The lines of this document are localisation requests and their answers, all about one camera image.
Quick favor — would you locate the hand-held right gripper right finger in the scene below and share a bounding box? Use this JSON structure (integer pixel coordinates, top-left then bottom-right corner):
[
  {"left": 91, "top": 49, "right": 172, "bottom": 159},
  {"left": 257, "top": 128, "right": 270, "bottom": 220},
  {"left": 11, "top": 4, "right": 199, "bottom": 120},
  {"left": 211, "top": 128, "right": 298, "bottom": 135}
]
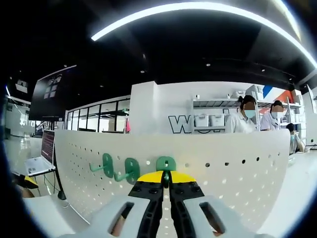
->
[{"left": 168, "top": 171, "right": 258, "bottom": 238}]

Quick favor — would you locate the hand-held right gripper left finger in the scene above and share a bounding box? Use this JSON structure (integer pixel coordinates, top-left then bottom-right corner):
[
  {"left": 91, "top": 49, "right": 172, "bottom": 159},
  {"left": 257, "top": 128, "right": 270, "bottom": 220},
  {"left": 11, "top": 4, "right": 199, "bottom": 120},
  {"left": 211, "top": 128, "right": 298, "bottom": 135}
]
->
[{"left": 58, "top": 171, "right": 165, "bottom": 238}]

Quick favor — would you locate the green hook assembly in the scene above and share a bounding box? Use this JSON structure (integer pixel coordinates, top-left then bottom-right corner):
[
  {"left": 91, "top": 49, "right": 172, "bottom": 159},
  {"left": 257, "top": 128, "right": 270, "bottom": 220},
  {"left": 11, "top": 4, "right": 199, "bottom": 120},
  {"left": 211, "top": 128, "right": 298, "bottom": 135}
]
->
[
  {"left": 156, "top": 155, "right": 177, "bottom": 189},
  {"left": 113, "top": 157, "right": 141, "bottom": 184},
  {"left": 89, "top": 153, "right": 114, "bottom": 178}
]

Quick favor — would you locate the white pegboard mounting plate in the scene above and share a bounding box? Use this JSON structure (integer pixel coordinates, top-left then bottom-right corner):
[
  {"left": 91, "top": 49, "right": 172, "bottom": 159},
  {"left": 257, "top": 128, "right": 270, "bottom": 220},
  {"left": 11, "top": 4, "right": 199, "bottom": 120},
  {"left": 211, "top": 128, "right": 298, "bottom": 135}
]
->
[{"left": 53, "top": 128, "right": 291, "bottom": 234}]

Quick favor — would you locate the black screen stand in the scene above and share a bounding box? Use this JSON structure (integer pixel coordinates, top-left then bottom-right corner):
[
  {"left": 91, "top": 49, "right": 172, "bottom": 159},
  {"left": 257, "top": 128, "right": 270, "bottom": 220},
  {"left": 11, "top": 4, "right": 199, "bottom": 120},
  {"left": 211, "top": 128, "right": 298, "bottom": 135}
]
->
[{"left": 52, "top": 116, "right": 67, "bottom": 201}]

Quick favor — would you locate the white laptop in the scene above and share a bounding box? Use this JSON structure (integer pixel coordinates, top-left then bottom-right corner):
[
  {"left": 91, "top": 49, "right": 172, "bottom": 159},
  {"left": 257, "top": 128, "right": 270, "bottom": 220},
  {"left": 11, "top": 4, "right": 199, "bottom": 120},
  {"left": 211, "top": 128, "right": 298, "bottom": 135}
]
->
[{"left": 24, "top": 129, "right": 56, "bottom": 177}]

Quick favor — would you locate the large black screen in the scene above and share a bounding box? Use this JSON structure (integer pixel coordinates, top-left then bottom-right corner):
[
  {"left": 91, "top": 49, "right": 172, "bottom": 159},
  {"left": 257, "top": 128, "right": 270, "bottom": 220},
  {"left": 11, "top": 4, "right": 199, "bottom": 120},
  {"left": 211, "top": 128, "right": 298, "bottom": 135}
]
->
[{"left": 28, "top": 64, "right": 77, "bottom": 121}]

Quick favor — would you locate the white storage bin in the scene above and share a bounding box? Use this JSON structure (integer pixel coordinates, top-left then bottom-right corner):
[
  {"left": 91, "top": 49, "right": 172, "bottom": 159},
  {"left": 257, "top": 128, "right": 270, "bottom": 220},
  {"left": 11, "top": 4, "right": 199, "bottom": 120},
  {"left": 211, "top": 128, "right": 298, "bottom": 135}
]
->
[
  {"left": 194, "top": 114, "right": 210, "bottom": 128},
  {"left": 210, "top": 114, "right": 227, "bottom": 127}
]

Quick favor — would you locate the white ceiling unit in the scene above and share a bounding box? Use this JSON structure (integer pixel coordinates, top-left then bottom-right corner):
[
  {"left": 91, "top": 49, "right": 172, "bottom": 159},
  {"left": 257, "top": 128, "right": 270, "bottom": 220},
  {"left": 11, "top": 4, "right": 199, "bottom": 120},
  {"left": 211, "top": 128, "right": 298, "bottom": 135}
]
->
[{"left": 14, "top": 79, "right": 28, "bottom": 93}]

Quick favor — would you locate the grey metal shelf rack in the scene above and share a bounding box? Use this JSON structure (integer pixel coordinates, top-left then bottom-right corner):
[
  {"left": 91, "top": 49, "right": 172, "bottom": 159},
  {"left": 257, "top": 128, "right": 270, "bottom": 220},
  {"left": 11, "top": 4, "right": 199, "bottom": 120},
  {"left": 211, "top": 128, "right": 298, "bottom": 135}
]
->
[{"left": 192, "top": 98, "right": 242, "bottom": 134}]

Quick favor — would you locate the white shelf unit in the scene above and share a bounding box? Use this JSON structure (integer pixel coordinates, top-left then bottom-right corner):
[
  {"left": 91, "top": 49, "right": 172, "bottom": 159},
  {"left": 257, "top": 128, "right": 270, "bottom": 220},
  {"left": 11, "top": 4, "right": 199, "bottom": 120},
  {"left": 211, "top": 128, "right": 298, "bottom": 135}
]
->
[{"left": 246, "top": 84, "right": 308, "bottom": 124}]

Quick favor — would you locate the long ceiling light strip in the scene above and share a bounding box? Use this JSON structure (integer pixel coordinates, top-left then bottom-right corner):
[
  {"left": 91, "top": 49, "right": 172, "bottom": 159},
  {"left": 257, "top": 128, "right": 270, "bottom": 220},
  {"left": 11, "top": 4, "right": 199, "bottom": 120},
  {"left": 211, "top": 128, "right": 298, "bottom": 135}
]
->
[{"left": 90, "top": 1, "right": 317, "bottom": 69}]

